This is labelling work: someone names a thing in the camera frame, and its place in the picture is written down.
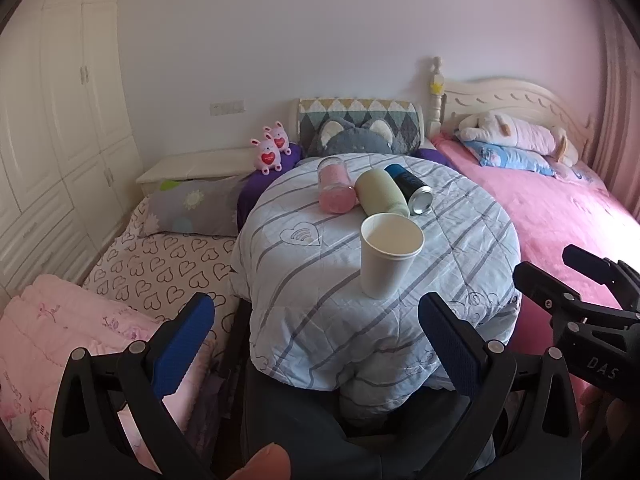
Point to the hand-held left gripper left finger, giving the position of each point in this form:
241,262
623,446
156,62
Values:
182,347

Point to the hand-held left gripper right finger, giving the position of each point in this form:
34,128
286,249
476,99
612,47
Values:
452,347

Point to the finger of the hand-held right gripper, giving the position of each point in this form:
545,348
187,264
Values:
542,285
582,256

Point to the cream cup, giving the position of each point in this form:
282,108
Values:
380,191

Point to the white paper cup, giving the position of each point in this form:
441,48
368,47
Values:
387,265

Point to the pink glass cup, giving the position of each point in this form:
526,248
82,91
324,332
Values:
336,192

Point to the person's left hand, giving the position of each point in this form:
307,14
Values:
270,462

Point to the pink blanket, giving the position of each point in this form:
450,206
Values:
540,210

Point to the heart print sheet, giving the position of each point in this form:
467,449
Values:
160,270

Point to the pink pillow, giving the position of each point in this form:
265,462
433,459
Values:
580,172

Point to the pink folded quilt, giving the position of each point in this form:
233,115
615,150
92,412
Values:
60,330

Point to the blue pillow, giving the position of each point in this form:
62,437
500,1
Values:
505,157

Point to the white and pink plush toy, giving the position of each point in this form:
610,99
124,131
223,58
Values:
520,132

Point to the grey flower pillow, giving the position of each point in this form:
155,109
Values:
195,207

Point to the dark cloth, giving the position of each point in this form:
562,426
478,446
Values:
300,425

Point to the striped light blue quilt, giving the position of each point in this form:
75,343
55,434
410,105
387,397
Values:
310,285

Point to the pink curtain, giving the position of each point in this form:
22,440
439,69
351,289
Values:
620,110

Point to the black and blue can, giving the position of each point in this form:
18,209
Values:
410,185

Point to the cream bed headboard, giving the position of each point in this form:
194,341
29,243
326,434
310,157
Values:
510,97

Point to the white nightstand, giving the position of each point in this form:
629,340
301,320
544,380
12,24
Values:
200,165

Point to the pink plush bunny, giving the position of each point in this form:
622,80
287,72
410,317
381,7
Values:
267,157
280,137

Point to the patchwork headboard cushion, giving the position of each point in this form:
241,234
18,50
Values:
400,115

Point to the grey cat pillow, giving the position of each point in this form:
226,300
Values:
350,140

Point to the white wardrobe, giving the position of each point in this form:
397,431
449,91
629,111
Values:
55,110

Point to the wall socket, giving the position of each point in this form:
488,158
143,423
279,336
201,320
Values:
226,108

